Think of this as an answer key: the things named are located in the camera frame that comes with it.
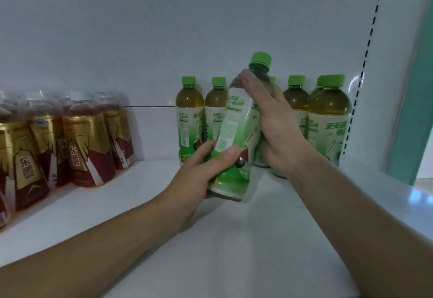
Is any row of amber drink bottles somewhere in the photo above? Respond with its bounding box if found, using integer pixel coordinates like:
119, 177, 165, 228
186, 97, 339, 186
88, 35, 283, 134
0, 90, 136, 232

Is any person's left hand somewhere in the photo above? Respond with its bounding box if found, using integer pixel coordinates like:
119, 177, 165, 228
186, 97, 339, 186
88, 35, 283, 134
157, 140, 243, 232

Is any person's right hand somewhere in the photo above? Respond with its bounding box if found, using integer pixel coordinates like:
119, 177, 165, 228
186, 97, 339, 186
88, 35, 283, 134
239, 70, 323, 180

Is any white metal shelf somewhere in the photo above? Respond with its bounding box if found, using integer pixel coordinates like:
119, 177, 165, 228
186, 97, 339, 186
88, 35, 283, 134
0, 0, 433, 298

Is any green tea bottle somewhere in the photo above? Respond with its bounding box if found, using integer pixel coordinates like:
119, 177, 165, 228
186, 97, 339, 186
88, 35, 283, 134
204, 76, 230, 148
176, 76, 206, 165
207, 51, 275, 202

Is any row of green-capped bottles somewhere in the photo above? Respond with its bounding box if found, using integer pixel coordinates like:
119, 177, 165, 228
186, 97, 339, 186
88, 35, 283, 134
253, 74, 353, 179

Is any person's left forearm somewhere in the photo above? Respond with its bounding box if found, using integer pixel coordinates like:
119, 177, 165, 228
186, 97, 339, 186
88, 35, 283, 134
0, 196, 185, 298

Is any person's right forearm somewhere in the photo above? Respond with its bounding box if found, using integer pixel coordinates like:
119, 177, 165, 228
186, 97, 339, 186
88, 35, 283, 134
291, 155, 433, 298

